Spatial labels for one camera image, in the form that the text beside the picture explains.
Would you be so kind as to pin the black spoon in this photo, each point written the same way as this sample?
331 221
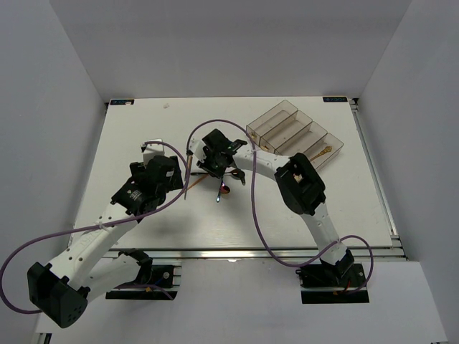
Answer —
200 172

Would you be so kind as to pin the orange chopstick upright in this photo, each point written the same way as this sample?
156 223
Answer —
190 165

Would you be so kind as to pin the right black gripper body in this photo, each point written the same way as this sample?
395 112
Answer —
212 164

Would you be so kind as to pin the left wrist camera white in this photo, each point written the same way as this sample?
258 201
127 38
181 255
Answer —
150 149

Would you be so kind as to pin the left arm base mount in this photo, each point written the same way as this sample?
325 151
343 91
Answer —
154 281

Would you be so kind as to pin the iridescent fork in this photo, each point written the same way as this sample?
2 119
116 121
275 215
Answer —
220 190

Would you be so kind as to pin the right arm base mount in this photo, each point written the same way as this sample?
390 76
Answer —
319 287

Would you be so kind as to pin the orange chopstick diagonal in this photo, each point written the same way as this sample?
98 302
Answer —
201 177

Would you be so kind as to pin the black knife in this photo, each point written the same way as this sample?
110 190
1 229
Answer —
242 178

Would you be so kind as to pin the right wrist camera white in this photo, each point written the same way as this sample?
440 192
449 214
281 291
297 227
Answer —
196 149

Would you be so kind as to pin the aluminium table rail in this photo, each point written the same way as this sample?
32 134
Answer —
392 252

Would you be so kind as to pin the blue label sticker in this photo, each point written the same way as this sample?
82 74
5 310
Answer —
334 99
122 102

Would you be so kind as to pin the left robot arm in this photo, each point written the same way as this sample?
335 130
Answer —
63 287

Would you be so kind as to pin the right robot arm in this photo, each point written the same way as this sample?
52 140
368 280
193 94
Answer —
301 188

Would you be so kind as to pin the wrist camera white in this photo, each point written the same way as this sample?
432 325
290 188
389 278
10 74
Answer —
196 149
150 149

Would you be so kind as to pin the left blue label sticker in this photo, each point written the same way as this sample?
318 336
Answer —
122 102

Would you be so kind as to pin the ornate gold fork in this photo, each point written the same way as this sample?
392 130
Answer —
323 152

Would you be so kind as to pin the right blue label sticker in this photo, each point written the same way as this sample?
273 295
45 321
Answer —
334 99

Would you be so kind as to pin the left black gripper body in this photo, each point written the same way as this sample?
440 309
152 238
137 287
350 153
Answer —
176 181

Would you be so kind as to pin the clear four-compartment organizer tray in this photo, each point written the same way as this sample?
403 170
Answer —
285 130

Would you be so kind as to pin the dark blue chopstick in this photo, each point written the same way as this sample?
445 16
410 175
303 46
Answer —
186 184

